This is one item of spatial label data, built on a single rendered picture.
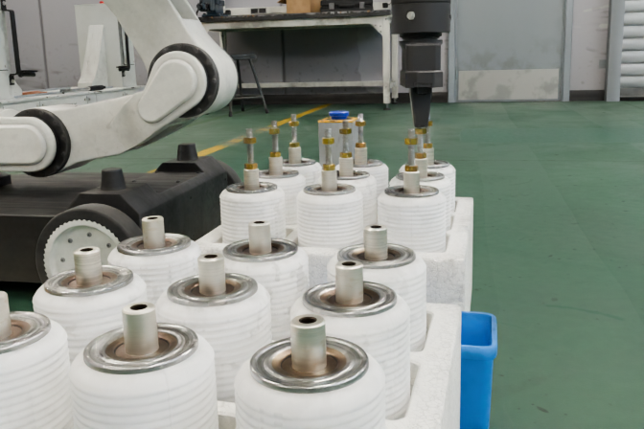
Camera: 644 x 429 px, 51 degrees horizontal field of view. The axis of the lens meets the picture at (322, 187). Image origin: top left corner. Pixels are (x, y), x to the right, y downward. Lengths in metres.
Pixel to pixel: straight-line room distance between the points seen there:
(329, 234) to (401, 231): 0.10
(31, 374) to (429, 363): 0.32
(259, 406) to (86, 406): 0.12
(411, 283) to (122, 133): 0.90
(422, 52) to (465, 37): 5.05
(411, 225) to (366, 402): 0.53
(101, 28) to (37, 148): 3.28
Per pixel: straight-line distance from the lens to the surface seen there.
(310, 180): 1.20
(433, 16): 1.02
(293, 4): 5.78
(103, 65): 4.68
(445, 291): 0.91
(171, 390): 0.46
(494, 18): 6.08
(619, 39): 6.09
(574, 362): 1.07
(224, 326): 0.55
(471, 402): 0.83
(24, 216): 1.37
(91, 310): 0.60
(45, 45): 7.28
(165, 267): 0.70
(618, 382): 1.03
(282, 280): 0.66
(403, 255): 0.66
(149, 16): 1.39
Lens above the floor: 0.44
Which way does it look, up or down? 11 degrees down
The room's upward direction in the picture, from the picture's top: 2 degrees counter-clockwise
